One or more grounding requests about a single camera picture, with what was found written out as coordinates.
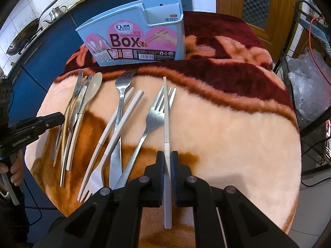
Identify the white chopstick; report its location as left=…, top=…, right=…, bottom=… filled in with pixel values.
left=163, top=77, right=172, bottom=229
left=77, top=89, right=145, bottom=202

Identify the steel fork with long handle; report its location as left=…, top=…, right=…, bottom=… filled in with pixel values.
left=115, top=86, right=164, bottom=189

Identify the beige plastic spoon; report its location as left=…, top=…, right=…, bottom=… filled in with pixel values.
left=66, top=72, right=103, bottom=171

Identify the left hand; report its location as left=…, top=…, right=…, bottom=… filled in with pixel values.
left=10, top=150, right=24, bottom=186

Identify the white plastic fork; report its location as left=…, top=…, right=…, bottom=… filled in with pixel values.
left=78, top=86, right=136, bottom=203

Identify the small steel fork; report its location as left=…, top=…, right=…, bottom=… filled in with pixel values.
left=52, top=69, right=83, bottom=166

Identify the plush floral table cloth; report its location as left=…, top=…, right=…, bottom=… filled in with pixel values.
left=25, top=12, right=301, bottom=233

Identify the black wok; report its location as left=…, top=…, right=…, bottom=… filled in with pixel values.
left=6, top=0, right=58, bottom=56

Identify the steel fork centre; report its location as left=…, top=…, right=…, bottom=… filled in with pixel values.
left=109, top=70, right=136, bottom=189

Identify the steel kettle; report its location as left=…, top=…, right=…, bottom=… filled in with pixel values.
left=43, top=5, right=67, bottom=24

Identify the blue chopsticks box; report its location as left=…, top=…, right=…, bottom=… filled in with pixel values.
left=76, top=0, right=186, bottom=67

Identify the clear plastic bag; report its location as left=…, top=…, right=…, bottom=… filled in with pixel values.
left=286, top=49, right=330, bottom=129

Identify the wooden door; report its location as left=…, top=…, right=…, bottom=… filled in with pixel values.
left=216, top=0, right=298, bottom=62

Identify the black wire rack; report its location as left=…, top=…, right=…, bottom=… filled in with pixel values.
left=273, top=0, right=330, bottom=178

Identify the red cable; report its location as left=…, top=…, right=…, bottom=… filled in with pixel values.
left=308, top=17, right=331, bottom=86

